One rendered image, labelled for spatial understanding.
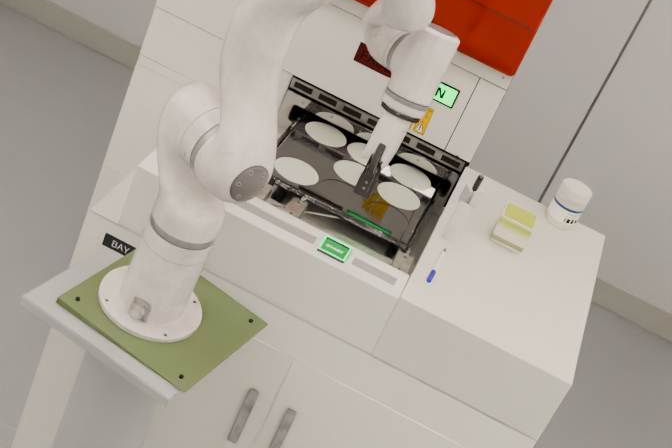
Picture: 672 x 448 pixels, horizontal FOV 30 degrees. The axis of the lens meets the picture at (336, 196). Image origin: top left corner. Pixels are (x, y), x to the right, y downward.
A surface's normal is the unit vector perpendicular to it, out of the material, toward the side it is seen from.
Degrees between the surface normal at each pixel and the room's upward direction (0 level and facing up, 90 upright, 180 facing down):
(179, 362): 3
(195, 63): 90
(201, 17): 90
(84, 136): 0
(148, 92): 90
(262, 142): 64
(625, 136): 90
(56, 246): 0
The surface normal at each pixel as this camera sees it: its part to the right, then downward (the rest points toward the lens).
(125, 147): -0.29, 0.40
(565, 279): 0.36, -0.80
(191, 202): 0.27, -0.42
